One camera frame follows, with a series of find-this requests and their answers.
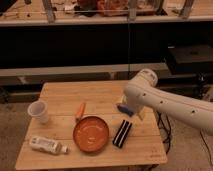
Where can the orange ceramic bowl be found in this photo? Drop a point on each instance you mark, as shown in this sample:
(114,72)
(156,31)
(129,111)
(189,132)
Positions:
(91,134)

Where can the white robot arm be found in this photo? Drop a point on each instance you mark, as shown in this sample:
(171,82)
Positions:
(141,91)

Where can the blue sponge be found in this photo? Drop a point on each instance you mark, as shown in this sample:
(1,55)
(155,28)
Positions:
(124,109)

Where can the orange carrot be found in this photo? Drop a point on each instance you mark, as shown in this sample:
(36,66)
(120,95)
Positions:
(80,111)

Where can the wooden table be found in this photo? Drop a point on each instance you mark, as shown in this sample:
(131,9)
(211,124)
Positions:
(143,145)

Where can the black white striped eraser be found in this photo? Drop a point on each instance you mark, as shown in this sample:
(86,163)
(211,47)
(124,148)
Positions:
(122,134)

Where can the white plastic cup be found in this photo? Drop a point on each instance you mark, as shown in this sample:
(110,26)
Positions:
(39,111)

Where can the red orange clutter on bench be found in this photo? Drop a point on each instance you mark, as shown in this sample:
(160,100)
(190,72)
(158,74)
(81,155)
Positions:
(116,7)

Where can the white plastic bottle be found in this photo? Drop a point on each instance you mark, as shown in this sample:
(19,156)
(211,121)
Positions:
(47,145)

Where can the black box on shelf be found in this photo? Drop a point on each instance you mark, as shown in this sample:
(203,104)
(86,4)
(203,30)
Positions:
(190,59)

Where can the long workbench shelf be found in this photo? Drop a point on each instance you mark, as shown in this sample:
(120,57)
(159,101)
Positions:
(61,12)

